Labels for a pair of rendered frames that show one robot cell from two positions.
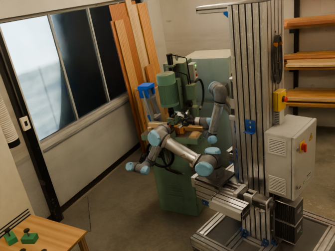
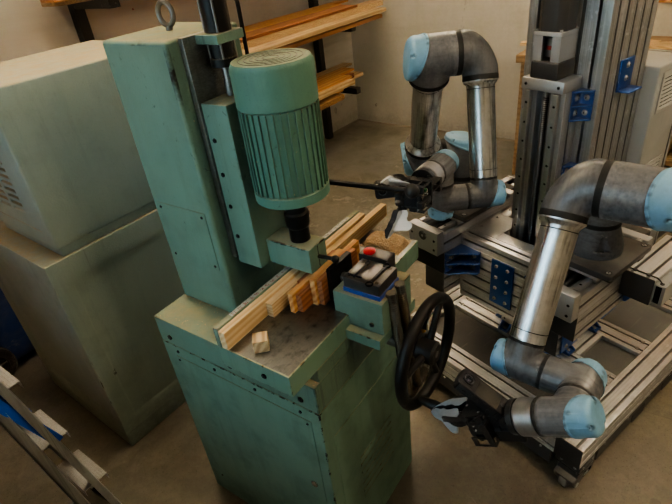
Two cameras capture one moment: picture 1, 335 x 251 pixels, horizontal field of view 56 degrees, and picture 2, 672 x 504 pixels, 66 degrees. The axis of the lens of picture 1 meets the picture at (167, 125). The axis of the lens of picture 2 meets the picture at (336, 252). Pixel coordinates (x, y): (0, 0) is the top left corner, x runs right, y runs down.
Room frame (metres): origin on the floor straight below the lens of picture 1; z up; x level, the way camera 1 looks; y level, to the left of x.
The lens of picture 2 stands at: (2.62, 1.02, 1.68)
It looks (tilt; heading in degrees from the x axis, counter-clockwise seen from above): 32 degrees down; 279
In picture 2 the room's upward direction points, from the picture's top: 7 degrees counter-clockwise
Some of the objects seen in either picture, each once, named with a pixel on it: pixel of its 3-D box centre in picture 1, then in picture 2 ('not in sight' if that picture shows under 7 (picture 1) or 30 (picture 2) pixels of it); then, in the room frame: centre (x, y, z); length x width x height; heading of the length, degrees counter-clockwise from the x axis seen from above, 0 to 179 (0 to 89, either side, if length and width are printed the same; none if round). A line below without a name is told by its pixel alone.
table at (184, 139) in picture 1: (170, 137); (345, 301); (2.77, -0.01, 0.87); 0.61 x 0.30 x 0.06; 61
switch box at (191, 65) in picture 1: (192, 70); not in sight; (3.08, -0.33, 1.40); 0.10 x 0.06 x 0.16; 151
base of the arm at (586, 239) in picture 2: (214, 169); (596, 231); (2.07, -0.30, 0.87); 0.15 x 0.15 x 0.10
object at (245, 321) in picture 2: (175, 126); (303, 271); (2.89, -0.07, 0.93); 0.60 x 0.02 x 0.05; 61
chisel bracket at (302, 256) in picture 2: (173, 120); (297, 251); (2.89, -0.07, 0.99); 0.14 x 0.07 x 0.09; 151
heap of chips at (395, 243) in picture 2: (194, 133); (385, 238); (2.67, -0.24, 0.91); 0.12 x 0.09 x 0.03; 151
